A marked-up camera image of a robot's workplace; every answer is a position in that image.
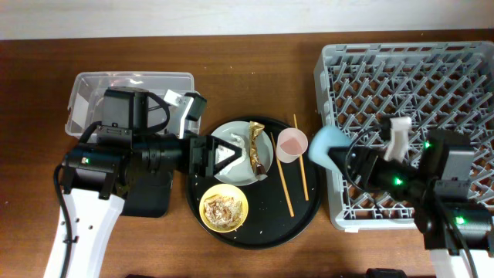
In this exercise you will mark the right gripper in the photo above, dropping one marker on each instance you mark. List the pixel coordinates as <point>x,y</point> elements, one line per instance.
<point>362,154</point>

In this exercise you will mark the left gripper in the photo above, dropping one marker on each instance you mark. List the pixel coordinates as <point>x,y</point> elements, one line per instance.
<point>204,167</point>

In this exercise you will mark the grey plate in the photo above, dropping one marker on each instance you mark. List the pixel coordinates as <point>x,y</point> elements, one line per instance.
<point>242,174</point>

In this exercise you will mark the gold foil wrapper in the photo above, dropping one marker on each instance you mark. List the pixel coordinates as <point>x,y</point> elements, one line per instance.
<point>255,129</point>

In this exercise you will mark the blue cup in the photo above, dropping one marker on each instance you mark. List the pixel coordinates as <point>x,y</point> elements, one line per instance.
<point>327,138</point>

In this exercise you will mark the pink cup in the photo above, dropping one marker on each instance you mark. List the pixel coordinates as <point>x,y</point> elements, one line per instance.
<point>291,144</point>

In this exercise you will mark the yellow bowl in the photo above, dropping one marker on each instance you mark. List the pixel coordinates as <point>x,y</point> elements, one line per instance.
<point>225,190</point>

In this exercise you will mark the food scraps with rice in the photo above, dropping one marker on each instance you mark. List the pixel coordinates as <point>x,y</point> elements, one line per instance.
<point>223,211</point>

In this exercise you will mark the white napkin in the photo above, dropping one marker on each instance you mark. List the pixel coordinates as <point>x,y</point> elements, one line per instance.
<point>232,135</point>

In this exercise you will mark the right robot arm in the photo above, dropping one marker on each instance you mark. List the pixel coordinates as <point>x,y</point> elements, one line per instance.
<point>458,232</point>

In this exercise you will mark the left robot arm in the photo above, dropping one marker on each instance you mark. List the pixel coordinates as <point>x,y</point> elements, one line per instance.
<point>124,164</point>

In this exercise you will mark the grey dishwasher rack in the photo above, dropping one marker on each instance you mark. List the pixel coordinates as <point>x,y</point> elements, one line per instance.
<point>445,85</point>

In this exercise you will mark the round black serving tray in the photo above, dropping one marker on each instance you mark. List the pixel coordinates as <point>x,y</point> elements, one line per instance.
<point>268,223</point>

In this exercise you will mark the black rectangular tray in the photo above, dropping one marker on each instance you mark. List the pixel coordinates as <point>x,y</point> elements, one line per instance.
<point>149,194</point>

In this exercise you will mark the clear plastic bin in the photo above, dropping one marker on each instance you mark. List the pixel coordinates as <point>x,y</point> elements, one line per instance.
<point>86,100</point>

